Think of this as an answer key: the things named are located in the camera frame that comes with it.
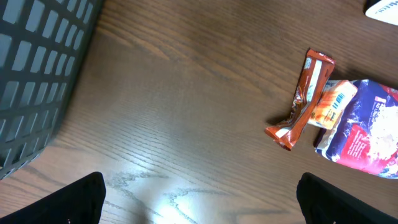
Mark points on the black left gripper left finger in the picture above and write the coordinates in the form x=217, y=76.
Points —
x=78, y=202

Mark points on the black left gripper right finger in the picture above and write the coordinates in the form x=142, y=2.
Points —
x=321, y=202

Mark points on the red purple noodle packet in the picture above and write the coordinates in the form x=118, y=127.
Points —
x=365, y=135

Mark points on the small orange yellow packet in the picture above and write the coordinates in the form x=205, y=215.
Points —
x=334, y=99

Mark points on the orange snack bar wrapper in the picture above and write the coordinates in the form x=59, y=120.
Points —
x=317, y=69

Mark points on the white barcode scanner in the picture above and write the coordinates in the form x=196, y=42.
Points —
x=382, y=10

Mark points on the grey plastic mesh basket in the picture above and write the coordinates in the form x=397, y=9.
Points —
x=43, y=44

